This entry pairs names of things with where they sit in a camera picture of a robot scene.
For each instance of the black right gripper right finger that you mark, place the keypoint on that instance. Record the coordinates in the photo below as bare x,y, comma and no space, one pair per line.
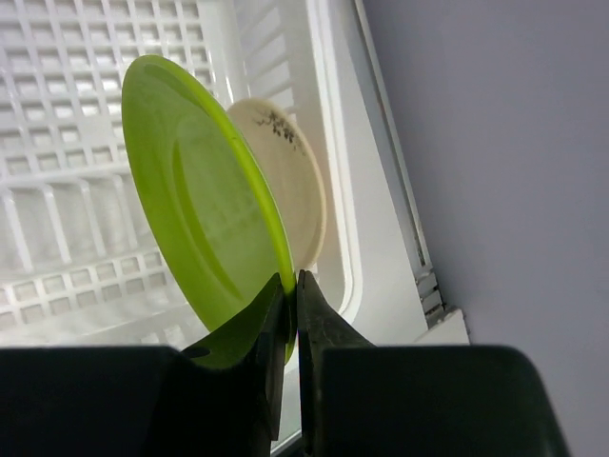
359,399

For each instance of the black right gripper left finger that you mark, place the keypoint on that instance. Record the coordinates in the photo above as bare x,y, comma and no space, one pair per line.
222,396

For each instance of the green plate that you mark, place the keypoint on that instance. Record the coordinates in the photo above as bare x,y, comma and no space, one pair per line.
207,203

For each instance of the white plastic dish rack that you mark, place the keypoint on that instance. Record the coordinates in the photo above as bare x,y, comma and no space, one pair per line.
78,261

